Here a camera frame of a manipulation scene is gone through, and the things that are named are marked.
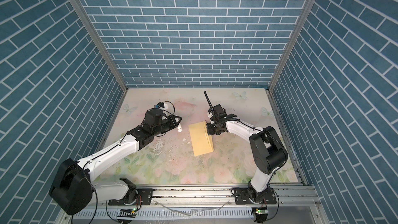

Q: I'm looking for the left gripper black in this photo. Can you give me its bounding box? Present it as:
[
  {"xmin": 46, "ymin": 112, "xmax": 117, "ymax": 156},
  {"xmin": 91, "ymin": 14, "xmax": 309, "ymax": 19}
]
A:
[{"xmin": 152, "ymin": 114, "xmax": 182, "ymax": 137}]

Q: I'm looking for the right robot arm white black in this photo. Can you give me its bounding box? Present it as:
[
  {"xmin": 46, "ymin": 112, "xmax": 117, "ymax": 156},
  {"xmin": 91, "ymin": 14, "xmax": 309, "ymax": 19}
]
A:
[{"xmin": 206, "ymin": 104, "xmax": 288, "ymax": 203}]

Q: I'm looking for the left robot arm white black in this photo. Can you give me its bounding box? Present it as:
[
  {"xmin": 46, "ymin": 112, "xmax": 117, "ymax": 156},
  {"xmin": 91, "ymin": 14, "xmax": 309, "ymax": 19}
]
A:
[{"xmin": 49, "ymin": 108, "xmax": 182, "ymax": 215}]

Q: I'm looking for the right controller board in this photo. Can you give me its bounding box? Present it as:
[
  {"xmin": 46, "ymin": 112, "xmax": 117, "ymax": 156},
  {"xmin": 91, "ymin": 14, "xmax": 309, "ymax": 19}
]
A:
[{"xmin": 255, "ymin": 207, "xmax": 268, "ymax": 215}]

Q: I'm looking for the controller board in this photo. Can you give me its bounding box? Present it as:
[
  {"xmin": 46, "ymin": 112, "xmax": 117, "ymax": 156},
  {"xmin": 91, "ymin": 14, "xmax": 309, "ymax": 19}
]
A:
[
  {"xmin": 117, "ymin": 208, "xmax": 137, "ymax": 219},
  {"xmin": 255, "ymin": 207, "xmax": 268, "ymax": 215}
]

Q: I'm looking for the left controller board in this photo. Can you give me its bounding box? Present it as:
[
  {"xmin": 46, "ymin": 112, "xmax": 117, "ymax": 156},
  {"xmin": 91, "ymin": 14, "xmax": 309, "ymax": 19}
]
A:
[{"xmin": 117, "ymin": 208, "xmax": 137, "ymax": 219}]

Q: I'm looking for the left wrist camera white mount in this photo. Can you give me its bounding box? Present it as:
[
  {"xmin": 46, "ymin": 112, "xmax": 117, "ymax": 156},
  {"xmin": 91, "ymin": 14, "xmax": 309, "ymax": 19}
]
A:
[{"xmin": 154, "ymin": 101, "xmax": 171, "ymax": 110}]

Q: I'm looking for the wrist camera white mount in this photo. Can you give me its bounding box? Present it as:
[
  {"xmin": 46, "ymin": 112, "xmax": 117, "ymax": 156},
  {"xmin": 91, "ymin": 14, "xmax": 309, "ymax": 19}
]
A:
[
  {"xmin": 208, "ymin": 104, "xmax": 227, "ymax": 123},
  {"xmin": 154, "ymin": 101, "xmax": 171, "ymax": 110}
]

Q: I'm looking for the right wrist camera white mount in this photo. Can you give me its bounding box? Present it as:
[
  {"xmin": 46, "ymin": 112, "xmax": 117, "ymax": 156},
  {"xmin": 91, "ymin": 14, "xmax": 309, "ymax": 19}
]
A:
[{"xmin": 208, "ymin": 104, "xmax": 227, "ymax": 123}]

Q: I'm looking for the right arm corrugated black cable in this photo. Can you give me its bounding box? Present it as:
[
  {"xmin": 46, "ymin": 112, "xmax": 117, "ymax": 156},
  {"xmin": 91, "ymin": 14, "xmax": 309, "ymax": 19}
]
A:
[{"xmin": 203, "ymin": 90, "xmax": 215, "ymax": 114}]

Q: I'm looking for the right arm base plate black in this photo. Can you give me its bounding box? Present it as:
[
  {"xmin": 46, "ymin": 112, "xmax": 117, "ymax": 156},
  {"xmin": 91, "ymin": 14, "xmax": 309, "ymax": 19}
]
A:
[{"xmin": 230, "ymin": 187, "xmax": 277, "ymax": 205}]

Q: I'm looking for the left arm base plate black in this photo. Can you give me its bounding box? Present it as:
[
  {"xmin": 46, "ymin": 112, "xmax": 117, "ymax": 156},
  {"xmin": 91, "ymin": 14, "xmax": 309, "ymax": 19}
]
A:
[{"xmin": 108, "ymin": 188, "xmax": 153, "ymax": 206}]

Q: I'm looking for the white slotted cable duct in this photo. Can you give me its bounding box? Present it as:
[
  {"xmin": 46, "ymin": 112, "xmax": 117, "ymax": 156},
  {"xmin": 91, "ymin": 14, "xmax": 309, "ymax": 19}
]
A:
[{"xmin": 74, "ymin": 207, "xmax": 254, "ymax": 220}]

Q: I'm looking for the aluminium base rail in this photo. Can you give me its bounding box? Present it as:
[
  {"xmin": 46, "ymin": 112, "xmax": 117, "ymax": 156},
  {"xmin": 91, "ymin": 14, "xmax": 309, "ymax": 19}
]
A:
[{"xmin": 63, "ymin": 185, "xmax": 321, "ymax": 209}]

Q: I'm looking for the left aluminium corner post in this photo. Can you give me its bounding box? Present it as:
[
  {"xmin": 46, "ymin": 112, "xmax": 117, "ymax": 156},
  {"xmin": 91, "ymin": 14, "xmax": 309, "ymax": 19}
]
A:
[{"xmin": 69, "ymin": 0, "xmax": 128, "ymax": 93}]

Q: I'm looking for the aluminium corner post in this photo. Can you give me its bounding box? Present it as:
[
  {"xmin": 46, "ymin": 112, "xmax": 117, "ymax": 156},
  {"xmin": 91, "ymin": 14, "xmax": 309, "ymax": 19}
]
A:
[
  {"xmin": 268, "ymin": 0, "xmax": 315, "ymax": 92},
  {"xmin": 69, "ymin": 0, "xmax": 128, "ymax": 93}
]

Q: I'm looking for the right aluminium corner post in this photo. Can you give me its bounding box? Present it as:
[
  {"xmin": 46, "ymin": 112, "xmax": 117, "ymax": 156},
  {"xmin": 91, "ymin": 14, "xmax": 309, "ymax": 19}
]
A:
[{"xmin": 268, "ymin": 0, "xmax": 315, "ymax": 92}]

